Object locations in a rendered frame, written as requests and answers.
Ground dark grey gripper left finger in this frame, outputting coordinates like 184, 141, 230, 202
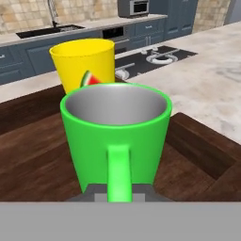
66, 184, 109, 203

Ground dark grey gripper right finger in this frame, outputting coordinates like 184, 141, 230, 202
131, 184, 173, 203

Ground green mug with grey inside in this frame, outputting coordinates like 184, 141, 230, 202
59, 82, 173, 203

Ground dark brown wooden tray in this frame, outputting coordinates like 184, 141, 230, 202
0, 82, 241, 202

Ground yellow cup with watermelon print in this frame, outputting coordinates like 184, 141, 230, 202
49, 38, 116, 95

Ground black hob with white rings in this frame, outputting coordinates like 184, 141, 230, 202
114, 45, 199, 81

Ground blue base cupboard run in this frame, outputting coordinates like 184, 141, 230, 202
126, 17, 168, 51
0, 29, 104, 86

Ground black and steel oven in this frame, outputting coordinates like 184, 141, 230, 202
101, 25, 131, 55

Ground black sink basin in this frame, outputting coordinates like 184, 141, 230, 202
15, 24, 86, 40

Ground blue tall cupboard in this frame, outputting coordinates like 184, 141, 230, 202
149, 0, 200, 41

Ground grey microwave oven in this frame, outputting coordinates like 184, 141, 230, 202
117, 0, 151, 19

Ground silver tap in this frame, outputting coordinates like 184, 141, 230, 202
46, 0, 60, 28

